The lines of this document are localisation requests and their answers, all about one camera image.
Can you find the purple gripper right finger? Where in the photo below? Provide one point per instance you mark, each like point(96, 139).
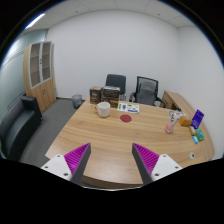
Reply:
point(152, 166)

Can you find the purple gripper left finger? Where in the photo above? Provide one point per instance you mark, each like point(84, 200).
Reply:
point(70, 166)

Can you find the white round table socket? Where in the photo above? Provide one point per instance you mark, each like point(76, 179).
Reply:
point(192, 155)

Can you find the blue small tube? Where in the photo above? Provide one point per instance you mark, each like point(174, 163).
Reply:
point(195, 139)

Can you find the red round coaster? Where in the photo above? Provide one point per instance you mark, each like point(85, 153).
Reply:
point(125, 118)

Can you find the green small packet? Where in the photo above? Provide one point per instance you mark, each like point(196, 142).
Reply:
point(199, 134)

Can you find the white printed leaflet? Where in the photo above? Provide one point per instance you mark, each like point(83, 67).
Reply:
point(126, 107)

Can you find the white ceramic mug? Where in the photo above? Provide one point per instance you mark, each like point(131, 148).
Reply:
point(103, 109)

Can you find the black leather sofa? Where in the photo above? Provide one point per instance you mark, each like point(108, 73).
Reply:
point(18, 126)

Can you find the wooden side desk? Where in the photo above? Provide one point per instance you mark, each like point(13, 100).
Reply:
point(175, 100)

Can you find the grey mesh waste bin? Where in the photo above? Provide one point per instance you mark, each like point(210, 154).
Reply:
point(77, 101)

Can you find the grey mesh office chair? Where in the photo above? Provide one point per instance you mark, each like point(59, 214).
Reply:
point(146, 92)

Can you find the brown box left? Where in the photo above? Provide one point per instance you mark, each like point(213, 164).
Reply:
point(95, 94)

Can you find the dark brown box right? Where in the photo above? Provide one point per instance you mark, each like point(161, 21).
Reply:
point(111, 95)

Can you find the black office chair left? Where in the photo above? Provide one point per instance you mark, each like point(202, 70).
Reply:
point(117, 81)

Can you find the wooden cabinet with glass doors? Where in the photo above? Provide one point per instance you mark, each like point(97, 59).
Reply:
point(38, 74)

